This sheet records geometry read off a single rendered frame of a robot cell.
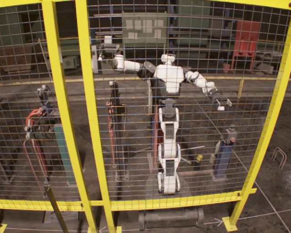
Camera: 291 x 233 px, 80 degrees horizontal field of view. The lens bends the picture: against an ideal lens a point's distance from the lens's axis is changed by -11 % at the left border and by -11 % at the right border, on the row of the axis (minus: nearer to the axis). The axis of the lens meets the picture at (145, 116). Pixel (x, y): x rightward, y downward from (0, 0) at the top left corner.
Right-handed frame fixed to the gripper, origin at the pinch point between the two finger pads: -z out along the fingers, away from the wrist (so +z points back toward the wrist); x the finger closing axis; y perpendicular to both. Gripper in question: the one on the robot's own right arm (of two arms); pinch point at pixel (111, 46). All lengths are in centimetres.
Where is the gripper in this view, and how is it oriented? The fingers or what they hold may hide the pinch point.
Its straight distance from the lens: 120.5
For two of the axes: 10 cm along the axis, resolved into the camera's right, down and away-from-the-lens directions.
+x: 9.4, -0.4, 3.4
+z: -3.4, -1.3, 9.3
